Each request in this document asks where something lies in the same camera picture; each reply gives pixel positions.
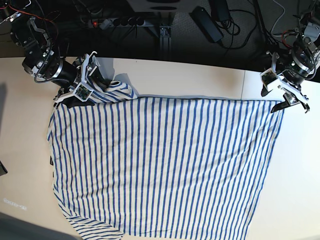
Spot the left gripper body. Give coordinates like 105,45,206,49
265,51,310,113

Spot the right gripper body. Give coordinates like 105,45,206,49
54,51,98,103

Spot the blue white striped T-shirt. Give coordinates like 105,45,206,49
47,81,284,240

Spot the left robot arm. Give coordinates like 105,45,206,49
260,0,320,114

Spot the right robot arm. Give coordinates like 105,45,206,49
0,0,111,108

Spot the black tripod stand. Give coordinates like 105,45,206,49
251,0,298,50

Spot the black power strip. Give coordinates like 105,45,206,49
87,16,147,30

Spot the black power adapter brick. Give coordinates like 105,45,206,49
190,6,224,43

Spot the dark object at table edge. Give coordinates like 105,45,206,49
0,161,8,176

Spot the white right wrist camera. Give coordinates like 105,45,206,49
73,83,94,102

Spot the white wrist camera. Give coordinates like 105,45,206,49
73,83,94,102
260,68,280,92

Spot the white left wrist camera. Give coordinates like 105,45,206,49
260,68,280,92

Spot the grey cable on floor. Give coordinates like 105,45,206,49
269,0,287,38

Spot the aluminium frame post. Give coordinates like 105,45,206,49
158,12,175,61

